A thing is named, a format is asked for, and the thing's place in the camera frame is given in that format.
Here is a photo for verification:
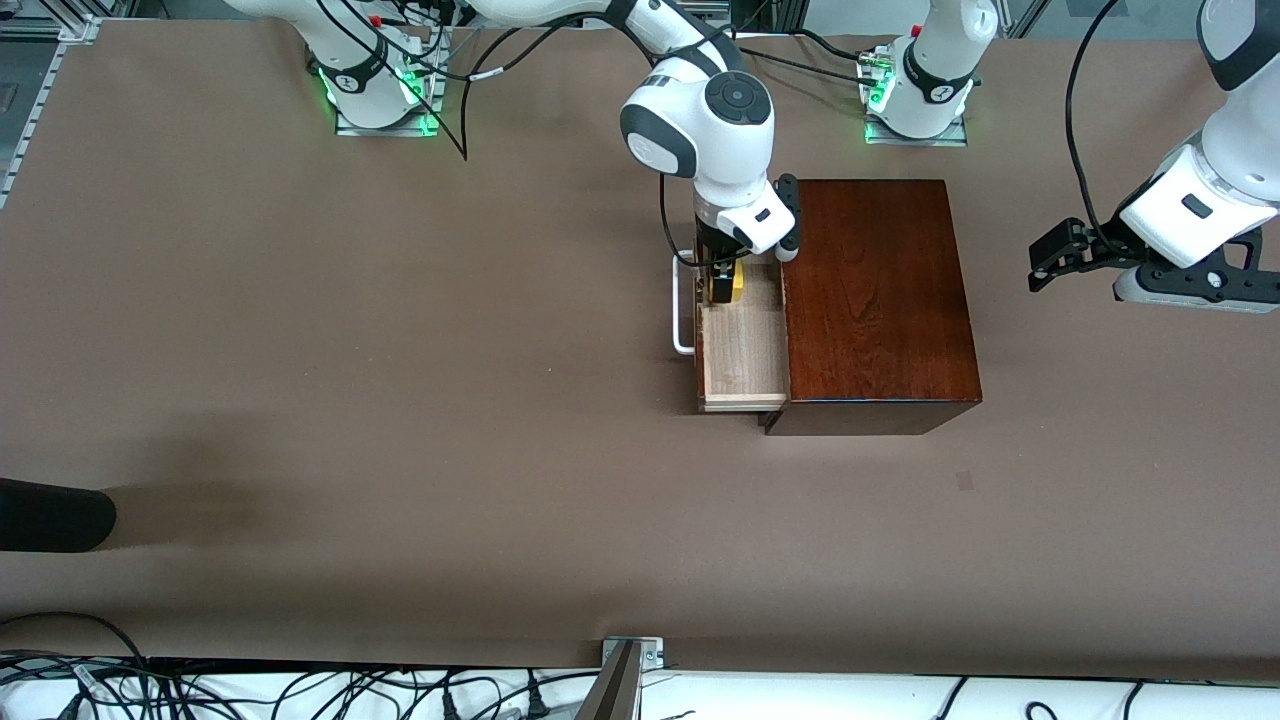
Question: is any wooden drawer with white handle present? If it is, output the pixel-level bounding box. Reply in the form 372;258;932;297
672;255;791;413

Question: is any dark red wooden cabinet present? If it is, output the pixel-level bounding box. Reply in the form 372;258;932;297
757;180;983;437

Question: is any white sheet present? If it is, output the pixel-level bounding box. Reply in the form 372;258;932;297
0;655;1280;720

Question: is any dark aluminium profile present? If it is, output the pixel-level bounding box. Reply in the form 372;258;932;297
575;642;642;720

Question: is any black cylindrical object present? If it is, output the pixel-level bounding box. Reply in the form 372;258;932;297
0;478;117;553

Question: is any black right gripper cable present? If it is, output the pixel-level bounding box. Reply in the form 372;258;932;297
655;170;726;269

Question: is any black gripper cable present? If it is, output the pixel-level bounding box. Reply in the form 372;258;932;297
655;170;726;269
1064;0;1137;257

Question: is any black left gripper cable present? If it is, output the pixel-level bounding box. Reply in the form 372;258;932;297
1064;0;1137;257

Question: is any long black table cable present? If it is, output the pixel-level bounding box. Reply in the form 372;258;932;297
738;45;889;79

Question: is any aluminium equipment frame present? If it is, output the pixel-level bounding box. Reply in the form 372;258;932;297
690;0;811;37

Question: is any black looping cable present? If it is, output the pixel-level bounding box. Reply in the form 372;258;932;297
320;0;626;161

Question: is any silver metal bracket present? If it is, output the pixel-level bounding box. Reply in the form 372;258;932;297
601;636;665;669

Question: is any black arched cable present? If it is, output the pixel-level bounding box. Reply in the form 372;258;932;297
0;611;151;720

